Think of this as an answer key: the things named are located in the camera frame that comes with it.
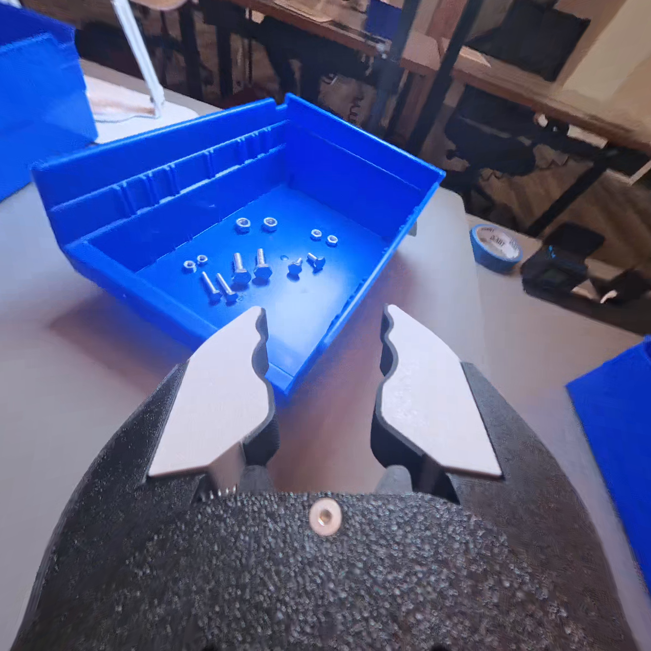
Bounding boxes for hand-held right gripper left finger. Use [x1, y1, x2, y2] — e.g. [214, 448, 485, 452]
[148, 308, 280, 494]

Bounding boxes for small blue bin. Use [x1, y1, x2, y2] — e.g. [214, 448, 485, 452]
[364, 0, 405, 38]

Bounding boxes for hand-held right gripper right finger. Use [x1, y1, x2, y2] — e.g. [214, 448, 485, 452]
[370, 304, 504, 496]

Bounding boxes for white tablet stand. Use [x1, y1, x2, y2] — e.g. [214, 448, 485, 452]
[87, 0, 219, 143]

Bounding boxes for wooden desk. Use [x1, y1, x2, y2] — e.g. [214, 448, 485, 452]
[234, 0, 489, 77]
[448, 51, 651, 237]

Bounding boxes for black office chair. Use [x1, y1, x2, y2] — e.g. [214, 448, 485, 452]
[446, 110, 542, 182]

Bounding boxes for black case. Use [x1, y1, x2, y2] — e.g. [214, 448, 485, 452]
[521, 222, 651, 306]

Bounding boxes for cluster of bolts with nuts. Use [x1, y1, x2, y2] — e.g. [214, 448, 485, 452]
[181, 214, 341, 306]

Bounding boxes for blue tape roll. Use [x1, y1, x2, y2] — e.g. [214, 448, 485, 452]
[470, 224, 522, 273]

